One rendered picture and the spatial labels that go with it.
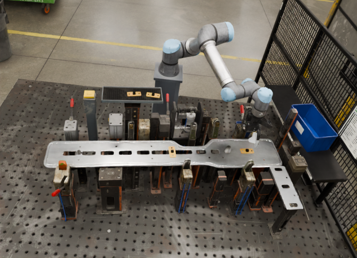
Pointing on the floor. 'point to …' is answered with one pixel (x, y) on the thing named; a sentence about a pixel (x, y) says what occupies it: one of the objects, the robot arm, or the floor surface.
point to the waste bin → (6, 51)
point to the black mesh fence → (315, 90)
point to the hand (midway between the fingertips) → (252, 138)
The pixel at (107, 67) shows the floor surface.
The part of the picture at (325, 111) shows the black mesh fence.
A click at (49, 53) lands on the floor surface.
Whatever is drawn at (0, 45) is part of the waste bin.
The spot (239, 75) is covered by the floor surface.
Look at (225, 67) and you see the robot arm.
